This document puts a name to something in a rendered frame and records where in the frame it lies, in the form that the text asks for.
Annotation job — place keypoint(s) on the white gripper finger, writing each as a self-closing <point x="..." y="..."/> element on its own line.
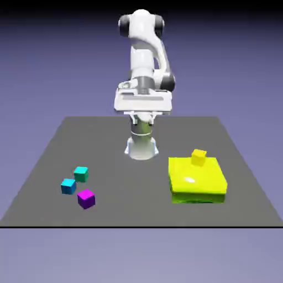
<point x="151" y="118"/>
<point x="134" y="118"/>

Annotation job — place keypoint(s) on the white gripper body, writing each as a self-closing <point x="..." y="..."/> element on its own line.
<point x="142" y="102"/>

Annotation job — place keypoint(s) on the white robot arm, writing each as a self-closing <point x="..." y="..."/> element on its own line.
<point x="141" y="44"/>

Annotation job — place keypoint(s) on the small yellow cube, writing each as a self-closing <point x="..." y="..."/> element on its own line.
<point x="198" y="157"/>

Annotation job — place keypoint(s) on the small teal cube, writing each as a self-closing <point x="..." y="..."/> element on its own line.
<point x="81" y="174"/>

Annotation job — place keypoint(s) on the small purple cube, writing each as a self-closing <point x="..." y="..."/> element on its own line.
<point x="86" y="199"/>

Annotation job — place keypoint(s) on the small blue cube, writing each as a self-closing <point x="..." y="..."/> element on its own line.
<point x="68" y="186"/>

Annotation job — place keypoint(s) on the large yellow box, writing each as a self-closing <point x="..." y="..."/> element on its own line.
<point x="196" y="180"/>

